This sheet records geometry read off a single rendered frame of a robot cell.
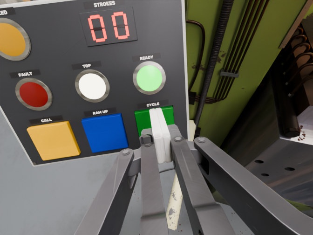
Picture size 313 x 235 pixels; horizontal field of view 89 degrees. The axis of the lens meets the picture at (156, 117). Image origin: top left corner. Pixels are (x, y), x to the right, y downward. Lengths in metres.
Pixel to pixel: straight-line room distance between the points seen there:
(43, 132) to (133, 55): 0.22
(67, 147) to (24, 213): 1.30
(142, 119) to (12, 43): 0.23
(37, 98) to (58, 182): 1.26
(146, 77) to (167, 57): 0.05
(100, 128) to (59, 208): 1.22
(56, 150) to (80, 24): 0.23
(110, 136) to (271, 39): 0.46
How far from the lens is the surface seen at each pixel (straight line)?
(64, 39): 0.31
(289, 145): 0.53
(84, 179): 1.47
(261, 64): 0.57
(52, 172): 1.63
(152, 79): 0.29
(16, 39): 0.34
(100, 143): 0.34
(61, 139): 0.36
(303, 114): 0.52
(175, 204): 0.64
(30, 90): 0.34
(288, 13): 0.51
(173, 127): 0.17
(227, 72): 0.56
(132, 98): 0.30
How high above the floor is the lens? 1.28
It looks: 54 degrees down
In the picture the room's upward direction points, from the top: 6 degrees counter-clockwise
